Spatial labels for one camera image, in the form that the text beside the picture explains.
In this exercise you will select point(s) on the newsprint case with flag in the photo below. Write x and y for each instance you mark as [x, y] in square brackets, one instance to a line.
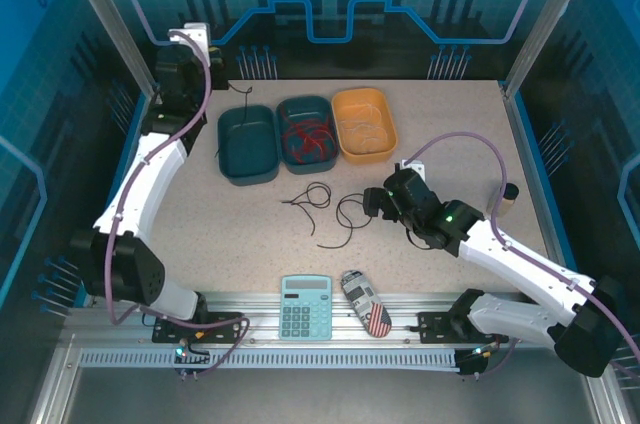
[365, 304]

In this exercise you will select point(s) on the wooden bottle with black cap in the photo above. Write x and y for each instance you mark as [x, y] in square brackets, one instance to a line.
[507, 201]

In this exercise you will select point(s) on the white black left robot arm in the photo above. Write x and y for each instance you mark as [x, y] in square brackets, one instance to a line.
[162, 169]

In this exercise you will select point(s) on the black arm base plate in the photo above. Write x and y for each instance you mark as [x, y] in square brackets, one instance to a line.
[435, 326]
[225, 321]

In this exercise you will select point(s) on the dark teal plastic tray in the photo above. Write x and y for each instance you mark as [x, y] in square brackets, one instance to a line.
[312, 104]
[260, 154]

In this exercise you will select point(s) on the aluminium frame post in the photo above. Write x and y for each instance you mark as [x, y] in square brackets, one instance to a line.
[547, 19]
[111, 19]

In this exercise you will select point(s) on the light blue calculator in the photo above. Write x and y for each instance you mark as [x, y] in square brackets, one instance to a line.
[305, 311]

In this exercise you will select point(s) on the aluminium mounting rail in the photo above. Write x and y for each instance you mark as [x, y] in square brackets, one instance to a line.
[260, 316]

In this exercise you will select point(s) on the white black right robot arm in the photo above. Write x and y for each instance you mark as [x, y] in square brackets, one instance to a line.
[520, 284]

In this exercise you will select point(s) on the orange plastic tray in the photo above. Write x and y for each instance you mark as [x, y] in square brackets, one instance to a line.
[365, 154]

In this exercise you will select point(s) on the aluminium table side rail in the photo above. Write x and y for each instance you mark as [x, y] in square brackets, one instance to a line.
[154, 93]
[525, 144]

